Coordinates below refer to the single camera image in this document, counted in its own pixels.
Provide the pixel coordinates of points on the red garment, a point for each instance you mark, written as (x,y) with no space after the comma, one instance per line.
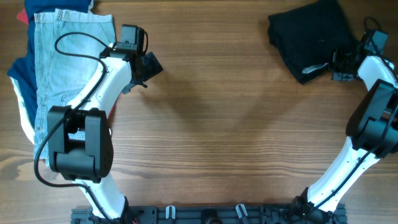
(22,16)

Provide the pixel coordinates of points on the light blue denim shorts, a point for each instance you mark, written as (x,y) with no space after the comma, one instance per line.
(66,45)

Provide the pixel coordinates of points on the black shorts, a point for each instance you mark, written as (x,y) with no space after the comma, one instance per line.
(307,36)

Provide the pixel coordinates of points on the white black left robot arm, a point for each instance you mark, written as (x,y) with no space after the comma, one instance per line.
(79,142)

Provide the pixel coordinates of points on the white garment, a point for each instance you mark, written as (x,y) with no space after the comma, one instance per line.
(26,124)

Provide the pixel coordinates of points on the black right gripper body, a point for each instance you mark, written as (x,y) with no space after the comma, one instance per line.
(338,65)

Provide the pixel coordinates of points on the dark blue garment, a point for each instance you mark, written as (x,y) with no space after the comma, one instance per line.
(23,69)

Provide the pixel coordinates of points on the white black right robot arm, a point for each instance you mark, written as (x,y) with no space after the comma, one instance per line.
(371,135)

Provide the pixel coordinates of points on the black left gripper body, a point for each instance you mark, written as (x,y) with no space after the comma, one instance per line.
(150,68)

